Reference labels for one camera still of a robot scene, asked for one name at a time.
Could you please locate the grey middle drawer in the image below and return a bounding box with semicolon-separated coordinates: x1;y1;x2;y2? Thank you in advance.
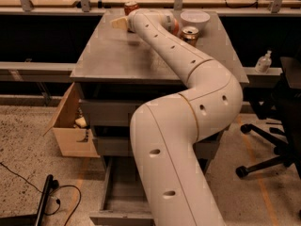
93;137;219;159

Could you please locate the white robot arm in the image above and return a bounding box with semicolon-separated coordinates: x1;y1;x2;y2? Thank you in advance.
111;8;243;226

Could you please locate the grey top drawer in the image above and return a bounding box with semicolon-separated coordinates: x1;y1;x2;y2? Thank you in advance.
79;100;142;127

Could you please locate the black stand base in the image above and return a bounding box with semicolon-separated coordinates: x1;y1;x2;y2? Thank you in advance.
0;174;60;226

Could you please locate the red apple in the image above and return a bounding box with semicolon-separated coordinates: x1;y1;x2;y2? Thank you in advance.
172;19;179;36

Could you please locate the black office chair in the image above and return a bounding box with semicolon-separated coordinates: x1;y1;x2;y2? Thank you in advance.
235;56;301;180

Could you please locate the white bowl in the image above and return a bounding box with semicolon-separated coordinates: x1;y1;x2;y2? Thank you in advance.
180;10;210;31

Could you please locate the gold soda can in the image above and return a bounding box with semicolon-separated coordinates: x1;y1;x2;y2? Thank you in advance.
180;26;199;46

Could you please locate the black floor cable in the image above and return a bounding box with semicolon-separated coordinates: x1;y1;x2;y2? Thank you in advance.
0;161;83;226

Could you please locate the grey open bottom drawer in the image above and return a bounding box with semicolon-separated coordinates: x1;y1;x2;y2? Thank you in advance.
89;156;208;226

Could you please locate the red coke can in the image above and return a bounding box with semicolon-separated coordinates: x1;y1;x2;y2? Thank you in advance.
123;1;140;34

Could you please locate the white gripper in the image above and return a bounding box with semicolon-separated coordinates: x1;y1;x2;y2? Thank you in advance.
111;8;176;36

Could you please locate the grey drawer cabinet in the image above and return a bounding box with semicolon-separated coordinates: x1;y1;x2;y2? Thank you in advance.
72;15;243;172

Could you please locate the clear sanitizer bottle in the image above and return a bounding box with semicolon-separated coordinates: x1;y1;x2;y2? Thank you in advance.
255;50;272;73

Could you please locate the cardboard box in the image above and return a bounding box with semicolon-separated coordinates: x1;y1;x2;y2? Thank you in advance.
44;83;99;158

